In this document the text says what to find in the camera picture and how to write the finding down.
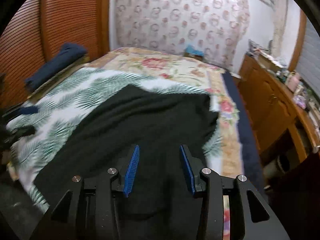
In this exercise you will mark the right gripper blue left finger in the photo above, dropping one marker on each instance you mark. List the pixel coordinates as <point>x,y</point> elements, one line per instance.
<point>130,172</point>

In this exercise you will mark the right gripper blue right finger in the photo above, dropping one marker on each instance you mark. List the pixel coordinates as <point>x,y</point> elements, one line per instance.
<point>191,170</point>

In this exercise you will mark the black printed t-shirt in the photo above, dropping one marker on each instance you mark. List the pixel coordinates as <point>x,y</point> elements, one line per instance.
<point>83,184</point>

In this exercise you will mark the navy folded clothes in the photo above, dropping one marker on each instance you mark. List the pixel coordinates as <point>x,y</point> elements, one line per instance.
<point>68,54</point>

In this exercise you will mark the palm leaf print sheet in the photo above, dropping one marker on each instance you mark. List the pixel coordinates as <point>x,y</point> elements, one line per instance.
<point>62,109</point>

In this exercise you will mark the floral bed quilt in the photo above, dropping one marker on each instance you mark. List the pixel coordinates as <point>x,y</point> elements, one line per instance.
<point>227,160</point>

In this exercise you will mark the wooden sideboard cabinet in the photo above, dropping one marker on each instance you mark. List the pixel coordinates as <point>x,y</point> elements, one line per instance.
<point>278,124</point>

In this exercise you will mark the blue item on box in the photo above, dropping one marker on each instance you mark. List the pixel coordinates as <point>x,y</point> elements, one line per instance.
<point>191,52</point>

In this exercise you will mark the wooden louvered wardrobe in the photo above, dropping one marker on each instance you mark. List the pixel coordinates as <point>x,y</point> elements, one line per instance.
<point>36,33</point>

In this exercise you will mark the pink jug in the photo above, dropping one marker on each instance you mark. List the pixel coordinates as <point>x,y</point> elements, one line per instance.
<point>293,81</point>

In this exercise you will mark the circle pattern curtain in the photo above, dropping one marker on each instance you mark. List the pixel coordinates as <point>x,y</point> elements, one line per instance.
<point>213,27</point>

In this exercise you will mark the grey window blind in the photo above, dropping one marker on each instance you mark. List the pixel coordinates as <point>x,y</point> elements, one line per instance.
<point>309,59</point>

